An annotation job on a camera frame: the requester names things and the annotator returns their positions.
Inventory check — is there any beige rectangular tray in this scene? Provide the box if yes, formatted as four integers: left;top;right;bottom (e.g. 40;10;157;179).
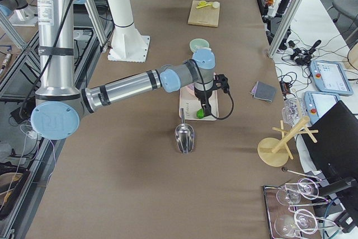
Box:
179;87;219;121

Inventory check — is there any wine glass rack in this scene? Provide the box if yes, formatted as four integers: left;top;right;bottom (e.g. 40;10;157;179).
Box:
263;166;342;238

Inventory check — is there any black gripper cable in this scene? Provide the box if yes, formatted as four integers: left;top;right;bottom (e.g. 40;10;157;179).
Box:
208;90;234;120

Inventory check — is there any wooden cutting board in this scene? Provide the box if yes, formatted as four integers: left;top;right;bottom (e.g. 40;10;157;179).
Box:
187;0;220;27

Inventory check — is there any black monitor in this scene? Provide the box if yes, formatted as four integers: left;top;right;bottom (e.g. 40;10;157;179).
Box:
303;101;357;183

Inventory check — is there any green ceramic bowl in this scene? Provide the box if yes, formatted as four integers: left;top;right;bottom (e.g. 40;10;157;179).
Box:
189;38;210;53

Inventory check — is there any steel ice scoop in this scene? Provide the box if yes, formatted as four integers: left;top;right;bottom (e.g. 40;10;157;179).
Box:
175;107;195;154

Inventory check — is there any yellow plastic knife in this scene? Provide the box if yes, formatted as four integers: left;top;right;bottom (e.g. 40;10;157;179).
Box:
196;2;213;9

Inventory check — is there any green lime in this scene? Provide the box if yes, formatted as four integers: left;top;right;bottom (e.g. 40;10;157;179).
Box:
196;108;207;119

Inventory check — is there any pink bowl of ice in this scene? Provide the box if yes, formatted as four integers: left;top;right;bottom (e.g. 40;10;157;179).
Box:
185;73;215;96

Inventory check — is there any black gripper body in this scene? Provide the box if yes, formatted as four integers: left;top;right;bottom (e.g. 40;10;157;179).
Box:
194;74;230;102

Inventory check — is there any grey folded cloth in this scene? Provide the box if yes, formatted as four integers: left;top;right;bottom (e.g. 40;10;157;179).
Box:
251;81;277;102

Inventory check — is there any wooden cup stand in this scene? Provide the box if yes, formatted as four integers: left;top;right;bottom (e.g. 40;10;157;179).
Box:
257;101;319;168

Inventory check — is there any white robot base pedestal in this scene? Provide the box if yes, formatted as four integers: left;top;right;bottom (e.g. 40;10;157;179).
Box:
107;0;150;63

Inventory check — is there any teach pendant tablet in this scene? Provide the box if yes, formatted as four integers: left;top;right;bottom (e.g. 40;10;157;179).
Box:
304;91;340;124
309;60;354;96

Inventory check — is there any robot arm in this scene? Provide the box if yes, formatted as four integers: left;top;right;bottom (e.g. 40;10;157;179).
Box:
30;0;229;140

